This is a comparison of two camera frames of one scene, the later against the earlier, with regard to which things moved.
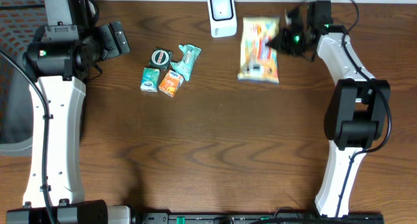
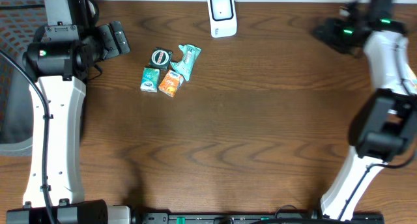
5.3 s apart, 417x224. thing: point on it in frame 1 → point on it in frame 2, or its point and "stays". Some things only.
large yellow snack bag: [259, 62] → [410, 82]
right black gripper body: [292, 40] → [339, 36]
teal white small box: [150, 79] stays
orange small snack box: [171, 83] stays
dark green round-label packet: [160, 58] stays
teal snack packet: [184, 67] stays
